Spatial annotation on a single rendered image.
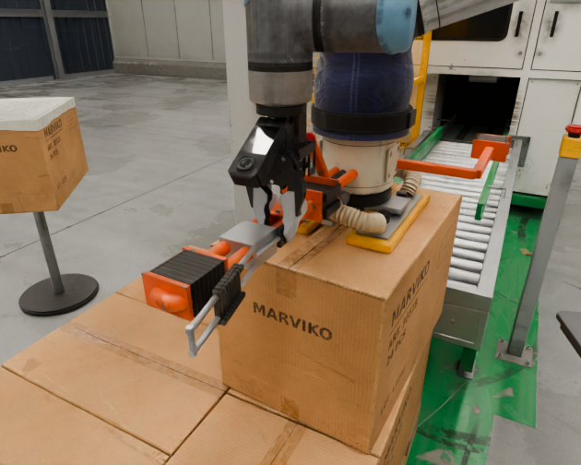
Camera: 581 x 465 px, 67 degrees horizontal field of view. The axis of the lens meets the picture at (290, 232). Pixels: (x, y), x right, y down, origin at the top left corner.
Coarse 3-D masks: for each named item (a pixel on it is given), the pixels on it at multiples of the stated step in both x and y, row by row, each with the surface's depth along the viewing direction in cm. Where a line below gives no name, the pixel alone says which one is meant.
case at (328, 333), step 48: (432, 192) 125; (336, 240) 97; (432, 240) 100; (288, 288) 88; (336, 288) 82; (384, 288) 80; (432, 288) 114; (240, 336) 102; (288, 336) 93; (336, 336) 86; (384, 336) 82; (240, 384) 109; (288, 384) 99; (336, 384) 91; (384, 384) 91; (336, 432) 97
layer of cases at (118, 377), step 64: (128, 320) 137; (192, 320) 137; (0, 384) 113; (64, 384) 113; (128, 384) 113; (192, 384) 113; (0, 448) 96; (64, 448) 96; (128, 448) 96; (192, 448) 96; (256, 448) 96; (320, 448) 96; (384, 448) 96
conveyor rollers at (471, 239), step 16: (448, 144) 336; (464, 144) 332; (432, 160) 294; (448, 160) 297; (464, 160) 293; (432, 176) 262; (448, 176) 265; (496, 176) 262; (448, 192) 242; (464, 192) 239; (480, 192) 243; (496, 192) 240; (464, 208) 223; (496, 208) 218; (464, 224) 200; (480, 224) 205; (464, 240) 186; (480, 240) 189; (464, 256) 177; (480, 256) 174; (464, 272) 162
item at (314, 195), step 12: (312, 180) 88; (324, 180) 87; (336, 180) 85; (312, 192) 80; (324, 192) 83; (336, 192) 83; (324, 204) 82; (336, 204) 85; (312, 216) 82; (324, 216) 82
